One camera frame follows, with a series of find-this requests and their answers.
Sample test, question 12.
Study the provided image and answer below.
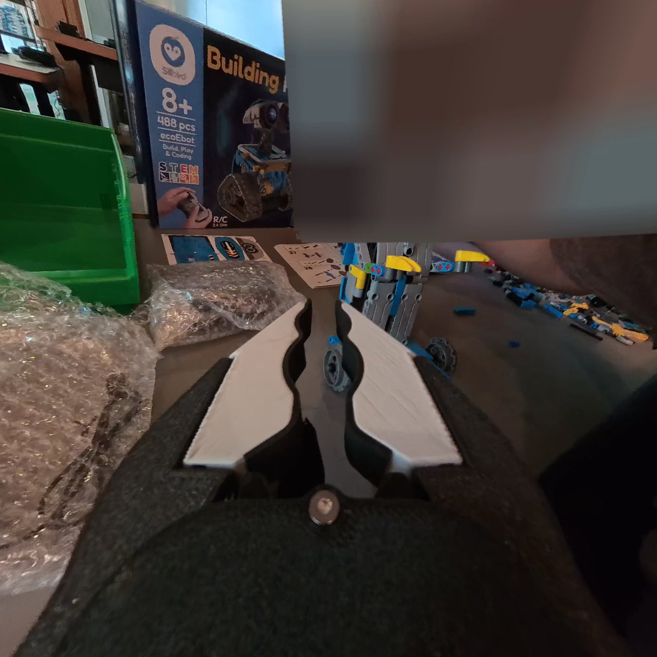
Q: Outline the grey desk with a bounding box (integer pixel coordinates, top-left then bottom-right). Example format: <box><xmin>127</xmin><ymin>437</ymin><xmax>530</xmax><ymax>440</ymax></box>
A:
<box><xmin>0</xmin><ymin>226</ymin><xmax>657</xmax><ymax>657</ymax></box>

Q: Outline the wooden shelf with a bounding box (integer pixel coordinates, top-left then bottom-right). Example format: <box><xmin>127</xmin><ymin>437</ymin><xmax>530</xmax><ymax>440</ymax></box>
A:
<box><xmin>0</xmin><ymin>0</ymin><xmax>129</xmax><ymax>134</ymax></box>

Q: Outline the pile of small building pieces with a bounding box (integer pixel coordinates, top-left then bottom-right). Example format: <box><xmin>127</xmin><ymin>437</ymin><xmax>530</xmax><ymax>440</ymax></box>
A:
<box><xmin>488</xmin><ymin>262</ymin><xmax>655</xmax><ymax>351</ymax></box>

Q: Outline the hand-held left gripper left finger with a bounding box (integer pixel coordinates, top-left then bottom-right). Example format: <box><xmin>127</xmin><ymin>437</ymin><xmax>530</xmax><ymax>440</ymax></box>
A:
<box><xmin>182</xmin><ymin>299</ymin><xmax>326</xmax><ymax>498</ymax></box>

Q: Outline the blue sticker sheet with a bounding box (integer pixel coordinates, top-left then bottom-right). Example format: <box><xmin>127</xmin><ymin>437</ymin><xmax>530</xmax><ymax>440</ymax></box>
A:
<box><xmin>160</xmin><ymin>234</ymin><xmax>271</xmax><ymax>266</ymax></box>

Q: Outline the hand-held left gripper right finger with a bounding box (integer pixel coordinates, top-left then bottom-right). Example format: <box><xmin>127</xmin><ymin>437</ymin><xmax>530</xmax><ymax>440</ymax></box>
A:
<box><xmin>335</xmin><ymin>299</ymin><xmax>464</xmax><ymax>487</ymax></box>

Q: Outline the large bubble wrap bag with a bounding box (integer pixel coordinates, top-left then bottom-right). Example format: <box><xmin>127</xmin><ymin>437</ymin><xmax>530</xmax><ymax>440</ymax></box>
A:
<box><xmin>0</xmin><ymin>261</ymin><xmax>161</xmax><ymax>597</ymax></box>

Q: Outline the blue toy robot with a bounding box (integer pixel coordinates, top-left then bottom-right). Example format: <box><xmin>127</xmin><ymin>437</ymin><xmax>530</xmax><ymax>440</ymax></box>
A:
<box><xmin>322</xmin><ymin>241</ymin><xmax>494</xmax><ymax>395</ymax></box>

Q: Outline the person's right forearm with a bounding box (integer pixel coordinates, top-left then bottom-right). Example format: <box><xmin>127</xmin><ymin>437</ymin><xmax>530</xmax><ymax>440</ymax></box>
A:
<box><xmin>475</xmin><ymin>237</ymin><xmax>657</xmax><ymax>329</ymax></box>

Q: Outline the small bubble wrap bag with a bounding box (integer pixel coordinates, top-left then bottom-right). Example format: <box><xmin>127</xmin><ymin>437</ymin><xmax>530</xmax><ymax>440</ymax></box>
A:
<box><xmin>145</xmin><ymin>261</ymin><xmax>307</xmax><ymax>351</ymax></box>

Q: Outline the green bin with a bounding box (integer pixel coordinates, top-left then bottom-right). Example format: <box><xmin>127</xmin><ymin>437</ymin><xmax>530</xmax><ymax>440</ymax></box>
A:
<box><xmin>0</xmin><ymin>107</ymin><xmax>141</xmax><ymax>315</ymax></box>

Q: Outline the robot kit box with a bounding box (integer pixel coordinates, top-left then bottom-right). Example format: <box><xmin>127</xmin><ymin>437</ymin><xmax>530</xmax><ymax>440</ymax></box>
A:
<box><xmin>114</xmin><ymin>0</ymin><xmax>296</xmax><ymax>230</ymax></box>

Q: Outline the instruction booklet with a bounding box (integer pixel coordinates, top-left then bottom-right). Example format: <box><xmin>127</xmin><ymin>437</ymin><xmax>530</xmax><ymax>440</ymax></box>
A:
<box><xmin>273</xmin><ymin>242</ymin><xmax>355</xmax><ymax>289</ymax></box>

